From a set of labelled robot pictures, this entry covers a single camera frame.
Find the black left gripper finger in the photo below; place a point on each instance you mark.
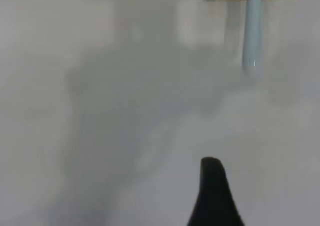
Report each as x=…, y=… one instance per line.
x=212, y=196

